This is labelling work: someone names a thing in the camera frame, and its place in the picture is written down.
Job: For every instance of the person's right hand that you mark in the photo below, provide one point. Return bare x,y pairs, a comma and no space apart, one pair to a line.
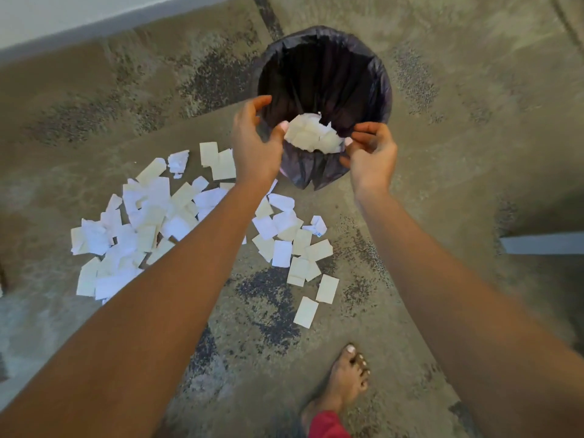
374,161

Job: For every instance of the person's left hand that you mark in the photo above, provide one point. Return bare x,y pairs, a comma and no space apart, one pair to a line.
253,152

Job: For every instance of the person's left thumb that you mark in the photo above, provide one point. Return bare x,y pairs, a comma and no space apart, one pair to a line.
278,133

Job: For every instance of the person's right thumb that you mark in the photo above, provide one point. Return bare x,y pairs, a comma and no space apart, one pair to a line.
355,142

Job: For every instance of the handful of white paper scraps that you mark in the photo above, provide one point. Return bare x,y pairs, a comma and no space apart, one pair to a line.
312,134

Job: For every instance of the person's right forearm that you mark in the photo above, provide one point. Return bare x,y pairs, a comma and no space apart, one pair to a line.
461,314

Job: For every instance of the person's left forearm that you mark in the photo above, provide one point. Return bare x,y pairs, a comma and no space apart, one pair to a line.
150,305

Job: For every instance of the black bag-lined trash bin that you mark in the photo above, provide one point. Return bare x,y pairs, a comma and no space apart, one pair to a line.
319,68

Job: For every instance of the pile of scattered paper pieces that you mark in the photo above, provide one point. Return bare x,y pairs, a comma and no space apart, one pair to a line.
150,218

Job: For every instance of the person's bare foot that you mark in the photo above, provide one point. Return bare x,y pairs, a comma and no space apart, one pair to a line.
342,383

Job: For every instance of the red trouser leg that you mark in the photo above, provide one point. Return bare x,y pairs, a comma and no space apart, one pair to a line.
326,426

